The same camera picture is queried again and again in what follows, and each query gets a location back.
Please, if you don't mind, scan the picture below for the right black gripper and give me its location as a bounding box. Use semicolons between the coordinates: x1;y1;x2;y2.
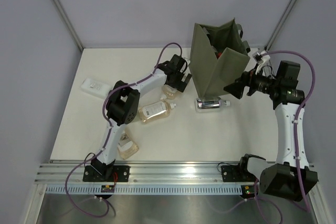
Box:
224;63;280;100

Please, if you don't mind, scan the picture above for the clear amber soap pouch bottle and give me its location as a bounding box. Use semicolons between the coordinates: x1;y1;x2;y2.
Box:
161;85;179;100

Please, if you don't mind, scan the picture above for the green Fairy dish soap bottle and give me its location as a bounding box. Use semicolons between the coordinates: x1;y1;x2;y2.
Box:
215;52;222;59

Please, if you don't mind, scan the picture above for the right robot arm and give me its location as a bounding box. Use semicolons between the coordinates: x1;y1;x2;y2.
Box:
224;61;318;202

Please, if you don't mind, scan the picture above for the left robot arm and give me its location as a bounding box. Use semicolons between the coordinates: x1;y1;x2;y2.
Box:
89;55;192;182

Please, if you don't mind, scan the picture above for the olive green canvas bag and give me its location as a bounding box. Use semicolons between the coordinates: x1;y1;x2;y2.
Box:
189;19;250;97

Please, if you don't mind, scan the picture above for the amber soap bottle white cap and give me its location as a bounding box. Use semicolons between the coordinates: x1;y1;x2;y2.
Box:
138;100;176;123

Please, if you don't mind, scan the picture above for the silver metallic bottle white cap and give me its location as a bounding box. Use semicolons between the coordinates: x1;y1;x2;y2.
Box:
195;96;231;112

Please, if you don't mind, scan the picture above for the white flat bottle black cap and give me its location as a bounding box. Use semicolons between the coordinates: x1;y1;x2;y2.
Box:
80;78;111;99

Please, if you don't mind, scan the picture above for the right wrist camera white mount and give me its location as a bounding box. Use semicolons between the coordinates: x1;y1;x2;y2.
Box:
253;50;270;74

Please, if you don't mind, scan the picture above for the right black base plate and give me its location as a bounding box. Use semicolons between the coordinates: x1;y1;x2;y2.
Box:
220;165;256;183

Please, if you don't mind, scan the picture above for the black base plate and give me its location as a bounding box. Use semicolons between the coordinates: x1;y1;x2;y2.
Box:
220;165;256;183
82;165;130;183

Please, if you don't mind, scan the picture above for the right aluminium frame post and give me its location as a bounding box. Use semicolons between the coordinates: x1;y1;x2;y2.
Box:
264;0;299;51

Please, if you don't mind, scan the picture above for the aluminium frame post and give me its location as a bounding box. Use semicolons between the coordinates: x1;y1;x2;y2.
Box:
51;0;85;52
264;0;299;51

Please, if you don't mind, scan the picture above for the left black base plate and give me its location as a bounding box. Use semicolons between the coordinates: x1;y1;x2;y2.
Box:
82;165;130;183

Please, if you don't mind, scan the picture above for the left aluminium frame post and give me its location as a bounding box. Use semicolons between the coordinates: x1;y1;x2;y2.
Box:
51;0;85;52

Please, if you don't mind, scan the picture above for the aluminium front rail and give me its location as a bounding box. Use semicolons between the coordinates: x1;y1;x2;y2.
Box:
33;162;320;185

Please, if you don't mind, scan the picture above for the white slotted cable duct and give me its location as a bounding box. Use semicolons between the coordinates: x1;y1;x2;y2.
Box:
45;185;242;195

